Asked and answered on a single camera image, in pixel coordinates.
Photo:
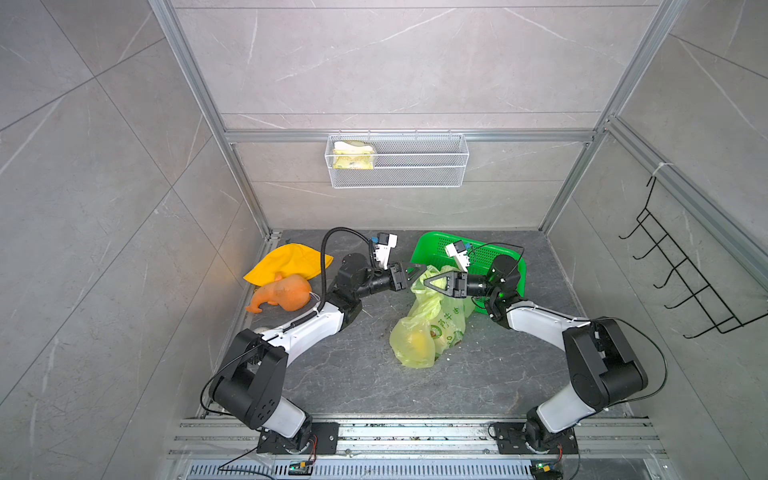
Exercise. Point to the orange plush toy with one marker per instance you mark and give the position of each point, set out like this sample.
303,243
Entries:
290,293

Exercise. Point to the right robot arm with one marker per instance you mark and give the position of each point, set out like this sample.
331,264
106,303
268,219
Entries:
602,365

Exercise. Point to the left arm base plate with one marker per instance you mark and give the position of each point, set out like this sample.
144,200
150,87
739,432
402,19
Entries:
320,438

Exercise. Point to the yellow packet in basket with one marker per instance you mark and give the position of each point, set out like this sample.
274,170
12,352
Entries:
353,155

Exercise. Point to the metal mounting rail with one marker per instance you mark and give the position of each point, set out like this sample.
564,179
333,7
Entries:
366,447

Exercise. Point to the yellow-green plastic bag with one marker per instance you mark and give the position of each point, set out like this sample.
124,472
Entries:
433,324

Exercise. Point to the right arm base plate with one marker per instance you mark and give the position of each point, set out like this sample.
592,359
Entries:
518,437

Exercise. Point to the green plastic basket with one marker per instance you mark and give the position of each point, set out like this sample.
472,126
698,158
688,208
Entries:
480,258

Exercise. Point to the black wall hook rack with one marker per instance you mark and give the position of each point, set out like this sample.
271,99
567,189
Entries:
717,314

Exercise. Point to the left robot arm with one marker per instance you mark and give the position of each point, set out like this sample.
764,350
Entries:
249,383

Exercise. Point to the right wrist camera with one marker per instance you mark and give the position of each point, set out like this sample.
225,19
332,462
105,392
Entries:
460,252

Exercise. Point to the white wire wall basket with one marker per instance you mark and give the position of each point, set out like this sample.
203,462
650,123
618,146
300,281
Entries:
405,160

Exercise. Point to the yellow bucket hat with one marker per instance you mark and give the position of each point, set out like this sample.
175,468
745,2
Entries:
286,260

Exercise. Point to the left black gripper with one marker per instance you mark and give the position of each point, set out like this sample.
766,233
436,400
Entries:
395,276

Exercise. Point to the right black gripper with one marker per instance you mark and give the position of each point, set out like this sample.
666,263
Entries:
456,285

